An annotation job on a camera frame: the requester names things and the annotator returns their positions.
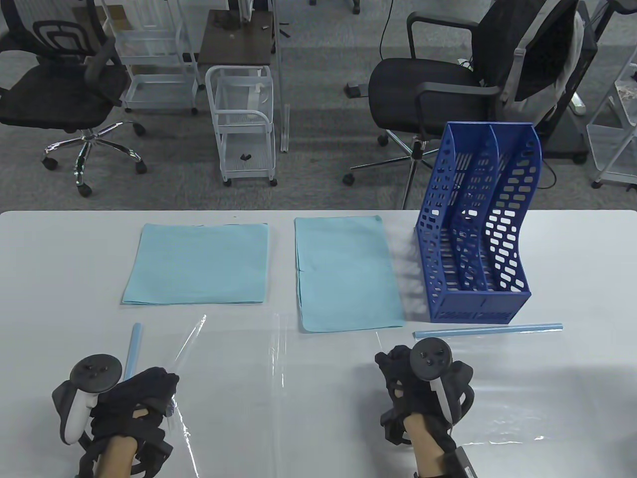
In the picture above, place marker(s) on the brown wooden side table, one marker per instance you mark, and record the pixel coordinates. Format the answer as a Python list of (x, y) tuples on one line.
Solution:
[(234, 45)]

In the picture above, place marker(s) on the person's left hand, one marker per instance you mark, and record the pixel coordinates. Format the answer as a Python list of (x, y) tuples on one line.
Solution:
[(149, 388)]

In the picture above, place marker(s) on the black mesh office chair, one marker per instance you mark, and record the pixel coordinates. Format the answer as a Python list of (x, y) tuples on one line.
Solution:
[(54, 94)]

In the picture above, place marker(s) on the tall white mesh cart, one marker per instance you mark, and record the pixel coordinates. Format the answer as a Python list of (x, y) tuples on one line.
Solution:
[(159, 89)]

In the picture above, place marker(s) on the person's right hand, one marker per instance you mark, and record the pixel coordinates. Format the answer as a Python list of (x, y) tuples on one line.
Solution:
[(398, 368)]

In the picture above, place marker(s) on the small white mesh cart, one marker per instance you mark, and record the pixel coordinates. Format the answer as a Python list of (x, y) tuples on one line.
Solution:
[(249, 118)]

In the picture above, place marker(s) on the blue perforated file rack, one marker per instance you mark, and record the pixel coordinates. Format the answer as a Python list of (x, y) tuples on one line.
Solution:
[(477, 303)]

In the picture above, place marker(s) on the square light blue papers stack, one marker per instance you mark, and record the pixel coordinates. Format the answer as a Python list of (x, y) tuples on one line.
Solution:
[(199, 264)]

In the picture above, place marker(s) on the black wheeled stand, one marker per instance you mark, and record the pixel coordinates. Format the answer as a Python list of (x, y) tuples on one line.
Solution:
[(567, 134)]

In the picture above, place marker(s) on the clear file folder blue spine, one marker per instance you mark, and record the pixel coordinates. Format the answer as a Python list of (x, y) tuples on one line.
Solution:
[(497, 328)]

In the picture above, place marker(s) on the light blue slide bar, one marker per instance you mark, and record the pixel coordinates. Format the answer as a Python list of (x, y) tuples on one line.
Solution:
[(133, 348)]

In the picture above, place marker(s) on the black armrest office chair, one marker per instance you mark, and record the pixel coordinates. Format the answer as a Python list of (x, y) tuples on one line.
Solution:
[(418, 84)]

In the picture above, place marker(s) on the tall light blue papers stack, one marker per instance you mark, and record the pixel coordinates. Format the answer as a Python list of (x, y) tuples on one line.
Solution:
[(348, 274)]

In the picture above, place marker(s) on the clear file folder cover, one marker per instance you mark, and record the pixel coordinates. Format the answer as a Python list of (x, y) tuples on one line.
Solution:
[(278, 358)]

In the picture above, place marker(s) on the person's right forearm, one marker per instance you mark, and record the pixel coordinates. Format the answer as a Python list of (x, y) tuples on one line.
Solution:
[(423, 448)]

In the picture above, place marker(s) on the cardboard box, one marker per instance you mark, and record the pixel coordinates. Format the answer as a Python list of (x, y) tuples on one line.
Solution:
[(117, 14)]

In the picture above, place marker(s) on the black and white controller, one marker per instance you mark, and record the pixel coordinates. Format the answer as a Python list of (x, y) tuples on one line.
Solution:
[(430, 356), (97, 371)]

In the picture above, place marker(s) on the person's left forearm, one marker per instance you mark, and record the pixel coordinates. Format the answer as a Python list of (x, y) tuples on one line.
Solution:
[(117, 458)]

